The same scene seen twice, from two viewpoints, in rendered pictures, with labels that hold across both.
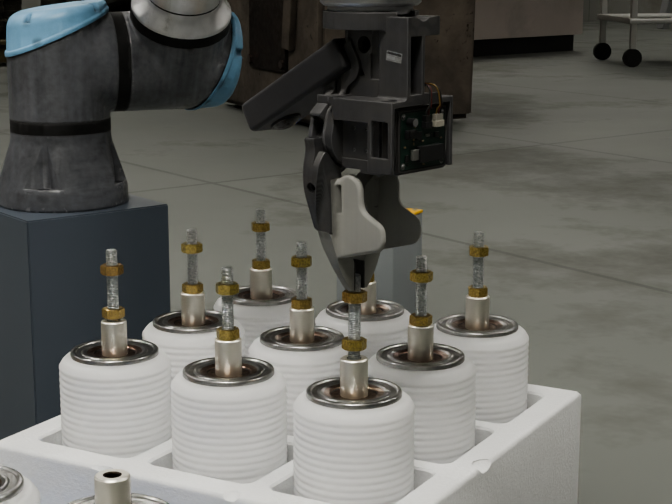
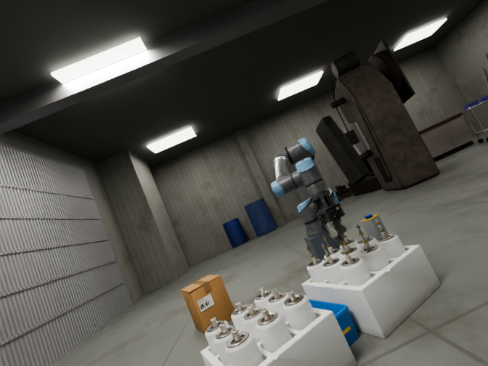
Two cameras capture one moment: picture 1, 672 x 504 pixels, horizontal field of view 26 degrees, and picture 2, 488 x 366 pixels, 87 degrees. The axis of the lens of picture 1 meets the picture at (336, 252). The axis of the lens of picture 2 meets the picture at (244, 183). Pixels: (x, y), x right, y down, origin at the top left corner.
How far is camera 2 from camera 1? 0.41 m
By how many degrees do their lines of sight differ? 39
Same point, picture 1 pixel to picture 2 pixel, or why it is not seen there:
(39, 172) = (310, 230)
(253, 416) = (335, 270)
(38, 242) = (313, 242)
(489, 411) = (393, 255)
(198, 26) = not seen: hidden behind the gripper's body
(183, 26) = not seen: hidden behind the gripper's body
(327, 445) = (346, 274)
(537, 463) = (409, 264)
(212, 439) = (330, 276)
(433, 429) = (375, 263)
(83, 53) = (308, 208)
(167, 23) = not seen: hidden behind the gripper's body
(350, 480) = (354, 279)
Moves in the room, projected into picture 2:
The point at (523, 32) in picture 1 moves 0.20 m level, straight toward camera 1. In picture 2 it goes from (457, 146) to (456, 146)
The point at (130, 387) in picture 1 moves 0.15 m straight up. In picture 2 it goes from (317, 269) to (303, 239)
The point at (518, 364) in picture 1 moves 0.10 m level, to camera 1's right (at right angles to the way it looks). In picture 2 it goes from (396, 243) to (423, 237)
